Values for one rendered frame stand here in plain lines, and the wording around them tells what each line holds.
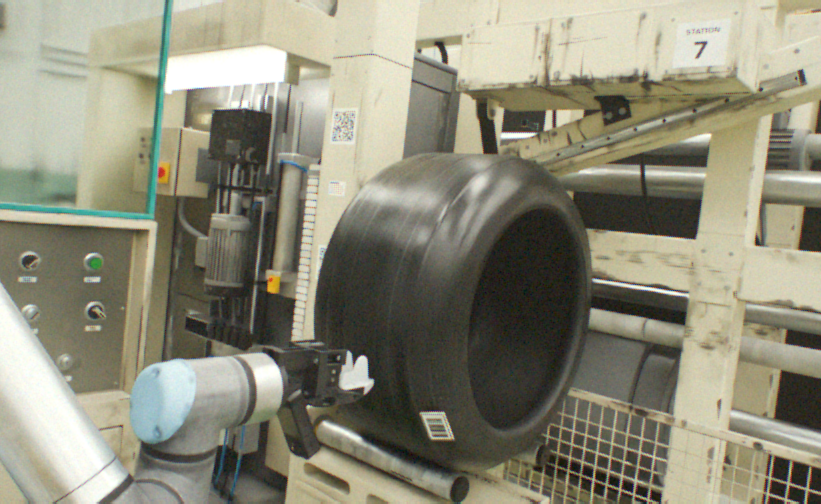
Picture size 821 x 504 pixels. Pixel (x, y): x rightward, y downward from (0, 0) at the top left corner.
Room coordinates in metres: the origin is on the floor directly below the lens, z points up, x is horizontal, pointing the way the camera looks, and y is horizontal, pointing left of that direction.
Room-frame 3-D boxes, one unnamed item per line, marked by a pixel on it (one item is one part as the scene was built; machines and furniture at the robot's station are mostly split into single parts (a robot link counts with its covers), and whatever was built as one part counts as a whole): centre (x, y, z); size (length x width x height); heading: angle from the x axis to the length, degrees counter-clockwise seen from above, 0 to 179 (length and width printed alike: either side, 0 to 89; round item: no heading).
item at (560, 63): (1.43, -0.37, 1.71); 0.61 x 0.25 x 0.15; 50
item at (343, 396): (0.95, 0.08, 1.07); 0.09 x 0.05 x 0.02; 140
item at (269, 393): (0.86, 0.19, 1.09); 0.10 x 0.05 x 0.09; 50
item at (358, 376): (0.99, 0.05, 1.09); 0.09 x 0.03 x 0.06; 140
